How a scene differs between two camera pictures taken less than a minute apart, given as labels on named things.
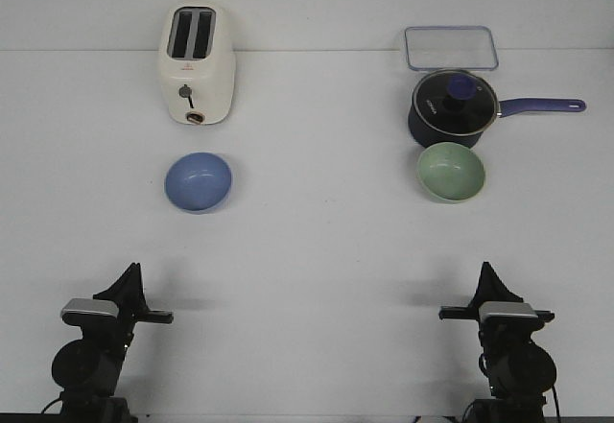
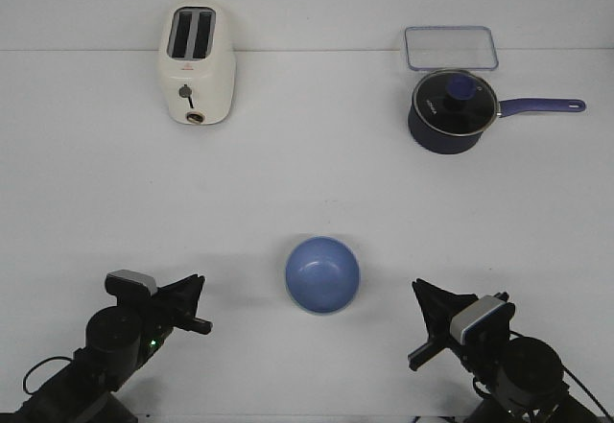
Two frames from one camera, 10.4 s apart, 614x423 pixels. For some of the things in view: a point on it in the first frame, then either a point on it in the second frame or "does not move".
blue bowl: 198,182 → 322,274
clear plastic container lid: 469,48 does not move
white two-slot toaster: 197,62 does not move
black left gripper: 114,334 → 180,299
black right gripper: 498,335 → 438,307
